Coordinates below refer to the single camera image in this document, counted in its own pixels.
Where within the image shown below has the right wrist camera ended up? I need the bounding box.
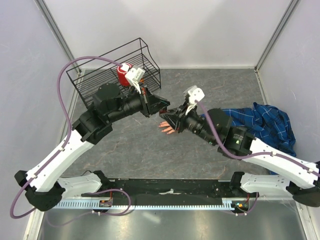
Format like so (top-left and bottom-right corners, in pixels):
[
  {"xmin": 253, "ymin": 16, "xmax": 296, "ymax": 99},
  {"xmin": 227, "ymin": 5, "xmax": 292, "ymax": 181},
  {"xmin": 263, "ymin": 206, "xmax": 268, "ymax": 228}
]
[{"xmin": 183, "ymin": 85, "xmax": 205, "ymax": 116}]

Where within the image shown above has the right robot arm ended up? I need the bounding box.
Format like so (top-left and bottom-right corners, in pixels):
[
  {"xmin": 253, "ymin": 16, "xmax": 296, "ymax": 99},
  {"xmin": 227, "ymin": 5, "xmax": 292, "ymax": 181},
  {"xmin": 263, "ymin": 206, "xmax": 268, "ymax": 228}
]
[{"xmin": 159, "ymin": 106, "xmax": 320, "ymax": 208}]

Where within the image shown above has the blue plaid shirt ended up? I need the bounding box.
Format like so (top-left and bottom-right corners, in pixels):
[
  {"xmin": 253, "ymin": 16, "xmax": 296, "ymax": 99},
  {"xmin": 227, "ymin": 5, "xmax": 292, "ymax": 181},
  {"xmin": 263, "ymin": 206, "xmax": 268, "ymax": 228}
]
[{"xmin": 223, "ymin": 102, "xmax": 297, "ymax": 157}]

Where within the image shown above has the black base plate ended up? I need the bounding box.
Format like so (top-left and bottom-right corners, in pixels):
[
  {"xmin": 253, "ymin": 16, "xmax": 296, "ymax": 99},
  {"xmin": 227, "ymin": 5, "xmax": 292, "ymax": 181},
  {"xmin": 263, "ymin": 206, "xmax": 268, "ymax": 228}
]
[{"xmin": 81, "ymin": 177, "xmax": 251, "ymax": 207}]

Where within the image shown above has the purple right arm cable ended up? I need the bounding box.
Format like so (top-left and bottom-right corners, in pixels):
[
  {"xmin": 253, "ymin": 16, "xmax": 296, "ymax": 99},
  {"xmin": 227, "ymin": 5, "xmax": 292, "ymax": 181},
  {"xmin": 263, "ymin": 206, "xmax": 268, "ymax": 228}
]
[{"xmin": 196, "ymin": 99, "xmax": 320, "ymax": 177}]

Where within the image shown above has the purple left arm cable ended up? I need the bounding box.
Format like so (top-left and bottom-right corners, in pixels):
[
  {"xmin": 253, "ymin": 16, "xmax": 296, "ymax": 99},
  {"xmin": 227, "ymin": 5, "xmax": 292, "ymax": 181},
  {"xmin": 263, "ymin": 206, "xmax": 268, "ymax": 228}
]
[{"xmin": 9, "ymin": 56, "xmax": 132, "ymax": 220}]

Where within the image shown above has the mannequin hand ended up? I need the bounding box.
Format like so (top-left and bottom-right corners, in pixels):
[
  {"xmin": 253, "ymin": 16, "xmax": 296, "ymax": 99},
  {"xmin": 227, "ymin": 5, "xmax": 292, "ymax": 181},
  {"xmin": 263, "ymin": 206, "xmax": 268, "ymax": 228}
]
[{"xmin": 158, "ymin": 121, "xmax": 175, "ymax": 135}]

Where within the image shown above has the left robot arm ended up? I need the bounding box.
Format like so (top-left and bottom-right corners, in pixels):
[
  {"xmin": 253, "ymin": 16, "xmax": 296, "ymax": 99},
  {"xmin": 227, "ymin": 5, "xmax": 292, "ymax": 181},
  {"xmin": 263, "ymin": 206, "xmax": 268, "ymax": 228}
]
[{"xmin": 14, "ymin": 83, "xmax": 170, "ymax": 212}]

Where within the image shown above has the red cup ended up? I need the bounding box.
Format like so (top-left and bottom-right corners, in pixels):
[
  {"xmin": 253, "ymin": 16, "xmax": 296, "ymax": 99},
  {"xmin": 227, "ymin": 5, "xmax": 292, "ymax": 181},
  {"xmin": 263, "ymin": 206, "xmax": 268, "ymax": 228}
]
[{"xmin": 116, "ymin": 63, "xmax": 132, "ymax": 87}]

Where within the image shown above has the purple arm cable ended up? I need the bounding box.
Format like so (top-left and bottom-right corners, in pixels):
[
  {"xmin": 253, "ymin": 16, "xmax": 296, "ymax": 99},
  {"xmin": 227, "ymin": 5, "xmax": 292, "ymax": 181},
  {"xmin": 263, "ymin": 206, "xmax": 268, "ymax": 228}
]
[
  {"xmin": 196, "ymin": 99, "xmax": 320, "ymax": 177},
  {"xmin": 9, "ymin": 56, "xmax": 132, "ymax": 220}
]

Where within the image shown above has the black wire rack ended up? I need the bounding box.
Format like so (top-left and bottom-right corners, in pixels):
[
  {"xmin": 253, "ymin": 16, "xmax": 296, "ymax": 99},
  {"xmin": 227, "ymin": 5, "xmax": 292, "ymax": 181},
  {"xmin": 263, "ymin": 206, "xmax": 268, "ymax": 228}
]
[{"xmin": 66, "ymin": 37, "xmax": 162, "ymax": 108}]

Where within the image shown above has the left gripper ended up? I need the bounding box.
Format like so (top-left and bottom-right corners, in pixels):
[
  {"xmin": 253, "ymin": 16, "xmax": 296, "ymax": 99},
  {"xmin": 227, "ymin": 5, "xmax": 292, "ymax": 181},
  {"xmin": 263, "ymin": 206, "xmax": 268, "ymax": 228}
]
[{"xmin": 110, "ymin": 82, "xmax": 172, "ymax": 123}]

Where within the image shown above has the slotted cable duct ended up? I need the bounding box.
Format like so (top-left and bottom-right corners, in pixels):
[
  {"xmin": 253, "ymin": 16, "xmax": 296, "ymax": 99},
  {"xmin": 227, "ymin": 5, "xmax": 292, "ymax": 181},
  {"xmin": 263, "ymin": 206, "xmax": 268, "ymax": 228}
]
[{"xmin": 54, "ymin": 195, "xmax": 235, "ymax": 211}]

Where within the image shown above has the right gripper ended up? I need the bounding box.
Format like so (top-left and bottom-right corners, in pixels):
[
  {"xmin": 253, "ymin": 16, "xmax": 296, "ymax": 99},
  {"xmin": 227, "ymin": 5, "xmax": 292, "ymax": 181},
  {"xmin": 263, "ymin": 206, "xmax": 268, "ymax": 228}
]
[{"xmin": 160, "ymin": 101, "xmax": 215, "ymax": 146}]

